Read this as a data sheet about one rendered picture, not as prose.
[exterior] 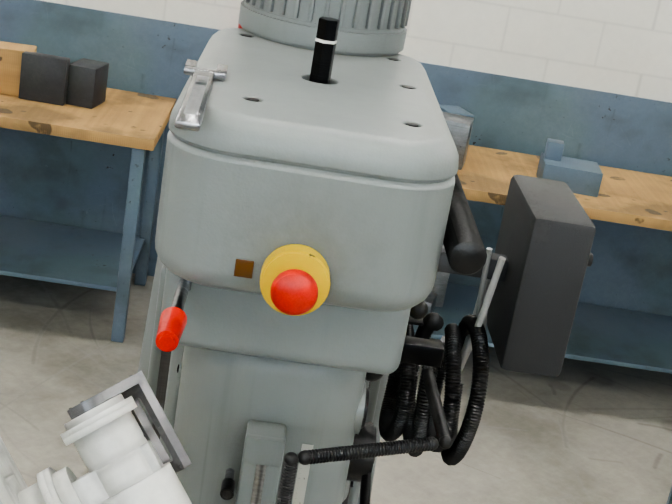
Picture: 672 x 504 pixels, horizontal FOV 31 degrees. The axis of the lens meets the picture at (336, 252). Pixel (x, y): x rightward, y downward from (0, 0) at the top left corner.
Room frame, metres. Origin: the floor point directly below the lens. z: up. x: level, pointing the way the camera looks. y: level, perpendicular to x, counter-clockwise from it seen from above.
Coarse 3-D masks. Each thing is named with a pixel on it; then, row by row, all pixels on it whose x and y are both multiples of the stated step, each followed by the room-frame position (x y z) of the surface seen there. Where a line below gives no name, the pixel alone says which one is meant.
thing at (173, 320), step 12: (180, 288) 1.05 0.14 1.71; (180, 300) 1.02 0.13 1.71; (168, 312) 0.98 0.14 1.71; (180, 312) 0.99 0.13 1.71; (168, 324) 0.96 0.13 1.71; (180, 324) 0.97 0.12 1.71; (156, 336) 0.94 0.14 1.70; (168, 336) 0.94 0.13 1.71; (180, 336) 0.96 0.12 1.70; (168, 348) 0.94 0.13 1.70
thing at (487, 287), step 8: (488, 248) 1.50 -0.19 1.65; (488, 256) 1.49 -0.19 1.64; (488, 264) 1.49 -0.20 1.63; (496, 264) 1.47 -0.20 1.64; (496, 272) 1.46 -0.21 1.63; (488, 280) 1.57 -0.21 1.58; (496, 280) 1.47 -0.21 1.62; (480, 288) 1.50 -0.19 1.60; (488, 288) 1.47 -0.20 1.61; (480, 296) 1.50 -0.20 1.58; (488, 296) 1.47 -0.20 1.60; (480, 304) 1.50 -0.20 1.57; (488, 304) 1.47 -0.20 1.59; (480, 312) 1.48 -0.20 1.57; (480, 320) 1.48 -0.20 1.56; (464, 344) 1.55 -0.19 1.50; (464, 352) 1.49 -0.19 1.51; (464, 360) 1.50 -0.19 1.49
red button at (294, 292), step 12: (288, 276) 0.95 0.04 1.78; (300, 276) 0.95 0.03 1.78; (276, 288) 0.94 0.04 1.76; (288, 288) 0.94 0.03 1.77; (300, 288) 0.94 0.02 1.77; (312, 288) 0.95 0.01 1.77; (276, 300) 0.94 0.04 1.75; (288, 300) 0.94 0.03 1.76; (300, 300) 0.94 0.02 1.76; (312, 300) 0.95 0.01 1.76; (288, 312) 0.95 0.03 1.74; (300, 312) 0.95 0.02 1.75
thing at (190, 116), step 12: (192, 60) 1.16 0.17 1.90; (192, 72) 1.12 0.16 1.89; (204, 72) 1.12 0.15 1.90; (216, 72) 1.13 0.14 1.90; (192, 84) 1.06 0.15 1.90; (204, 84) 1.06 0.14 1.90; (192, 96) 1.01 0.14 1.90; (204, 96) 1.02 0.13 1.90; (180, 108) 0.96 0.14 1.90; (192, 108) 0.97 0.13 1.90; (204, 108) 0.98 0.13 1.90; (180, 120) 0.92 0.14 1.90; (192, 120) 0.93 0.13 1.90
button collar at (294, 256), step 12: (276, 252) 0.98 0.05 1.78; (288, 252) 0.97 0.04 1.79; (300, 252) 0.97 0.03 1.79; (312, 252) 0.98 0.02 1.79; (264, 264) 0.98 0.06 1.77; (276, 264) 0.97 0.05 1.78; (288, 264) 0.97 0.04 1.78; (300, 264) 0.97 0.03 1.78; (312, 264) 0.97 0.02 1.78; (324, 264) 0.98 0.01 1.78; (264, 276) 0.97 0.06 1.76; (276, 276) 0.97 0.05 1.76; (312, 276) 0.97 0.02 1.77; (324, 276) 0.97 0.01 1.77; (264, 288) 0.97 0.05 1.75; (324, 288) 0.97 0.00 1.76; (324, 300) 0.98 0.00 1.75
